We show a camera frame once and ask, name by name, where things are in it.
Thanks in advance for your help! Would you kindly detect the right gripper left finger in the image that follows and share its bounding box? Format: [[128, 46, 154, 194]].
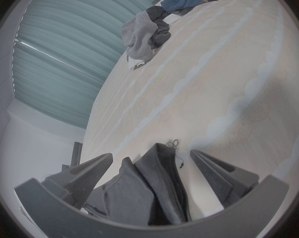
[[44, 153, 114, 210]]

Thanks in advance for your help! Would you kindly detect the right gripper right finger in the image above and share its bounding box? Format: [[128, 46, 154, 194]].
[[190, 150, 259, 208]]

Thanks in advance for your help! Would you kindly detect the black T-shirt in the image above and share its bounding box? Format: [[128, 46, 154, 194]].
[[84, 139, 192, 225]]

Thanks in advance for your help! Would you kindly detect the bed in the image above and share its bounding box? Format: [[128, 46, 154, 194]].
[[81, 0, 299, 219]]

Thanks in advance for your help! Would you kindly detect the pile of clothes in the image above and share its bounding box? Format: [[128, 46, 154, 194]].
[[121, 0, 236, 70]]

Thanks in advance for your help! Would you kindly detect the black chest of drawers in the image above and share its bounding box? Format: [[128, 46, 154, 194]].
[[62, 141, 83, 174]]

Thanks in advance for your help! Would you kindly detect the blue-green curtain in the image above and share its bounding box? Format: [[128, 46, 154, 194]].
[[12, 41, 104, 130], [15, 0, 170, 83]]

